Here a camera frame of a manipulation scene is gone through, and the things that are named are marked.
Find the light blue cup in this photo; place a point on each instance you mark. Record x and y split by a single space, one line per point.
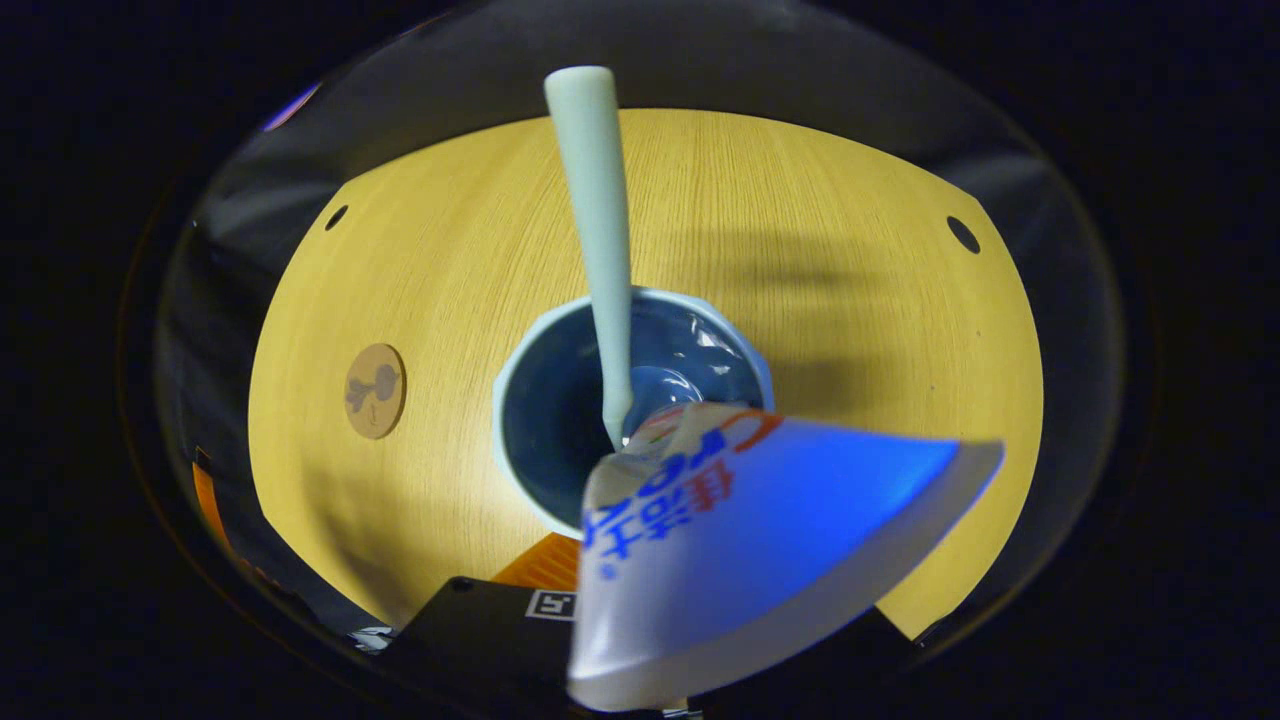
545 420

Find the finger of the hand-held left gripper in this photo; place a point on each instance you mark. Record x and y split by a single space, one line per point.
208 505

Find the pale green toothbrush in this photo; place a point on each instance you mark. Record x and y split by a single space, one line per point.
595 200

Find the white toothpaste tube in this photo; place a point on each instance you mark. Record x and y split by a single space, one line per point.
760 540

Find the round cork coaster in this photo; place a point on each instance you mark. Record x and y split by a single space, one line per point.
375 392

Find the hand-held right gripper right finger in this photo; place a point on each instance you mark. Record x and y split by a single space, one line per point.
890 630

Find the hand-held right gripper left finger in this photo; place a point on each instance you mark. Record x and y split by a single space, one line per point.
480 630

